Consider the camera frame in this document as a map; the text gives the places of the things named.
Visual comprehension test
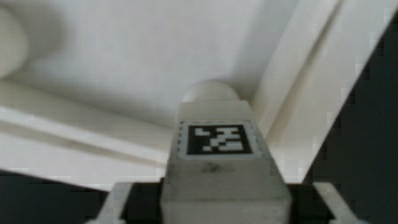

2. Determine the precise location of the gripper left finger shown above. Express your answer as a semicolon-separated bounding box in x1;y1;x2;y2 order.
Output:
86;182;164;224

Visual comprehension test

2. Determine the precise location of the white square table top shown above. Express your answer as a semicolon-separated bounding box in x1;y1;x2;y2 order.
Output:
0;0;398;189

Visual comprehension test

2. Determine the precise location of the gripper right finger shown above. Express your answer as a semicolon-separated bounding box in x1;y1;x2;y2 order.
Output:
288;182;370;224

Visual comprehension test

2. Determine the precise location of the white table leg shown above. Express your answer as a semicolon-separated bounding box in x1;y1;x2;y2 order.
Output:
160;81;292;224

